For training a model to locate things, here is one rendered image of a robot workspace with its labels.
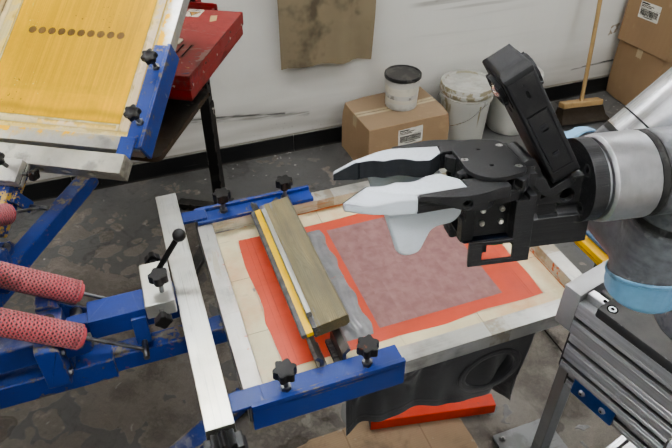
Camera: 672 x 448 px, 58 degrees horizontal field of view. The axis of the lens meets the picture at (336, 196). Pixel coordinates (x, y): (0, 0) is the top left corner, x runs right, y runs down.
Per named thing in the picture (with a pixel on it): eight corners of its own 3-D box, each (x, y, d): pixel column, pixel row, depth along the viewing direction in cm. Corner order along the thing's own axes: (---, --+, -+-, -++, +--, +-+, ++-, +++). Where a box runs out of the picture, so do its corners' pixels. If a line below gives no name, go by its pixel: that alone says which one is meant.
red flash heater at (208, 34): (140, 26, 252) (134, -3, 244) (248, 34, 245) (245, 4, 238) (62, 95, 204) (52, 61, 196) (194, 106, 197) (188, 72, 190)
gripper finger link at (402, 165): (335, 225, 53) (442, 224, 52) (332, 164, 50) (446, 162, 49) (336, 207, 55) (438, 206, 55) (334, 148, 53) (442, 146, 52)
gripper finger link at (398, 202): (358, 278, 46) (466, 250, 49) (357, 210, 43) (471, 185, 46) (344, 256, 49) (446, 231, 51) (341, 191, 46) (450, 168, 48)
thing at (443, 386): (498, 366, 161) (521, 277, 142) (517, 392, 155) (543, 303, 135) (334, 419, 149) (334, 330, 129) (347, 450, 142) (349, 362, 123)
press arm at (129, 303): (176, 297, 131) (172, 280, 128) (180, 317, 127) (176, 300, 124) (91, 318, 126) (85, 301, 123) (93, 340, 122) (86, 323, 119)
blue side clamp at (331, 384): (393, 363, 124) (395, 340, 119) (403, 383, 120) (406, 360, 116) (248, 408, 115) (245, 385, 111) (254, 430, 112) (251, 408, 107)
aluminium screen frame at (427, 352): (468, 169, 177) (469, 158, 175) (603, 311, 133) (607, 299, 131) (196, 229, 156) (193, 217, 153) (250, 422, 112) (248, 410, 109)
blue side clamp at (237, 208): (308, 205, 165) (307, 184, 161) (314, 216, 162) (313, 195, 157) (197, 229, 157) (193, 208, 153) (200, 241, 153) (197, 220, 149)
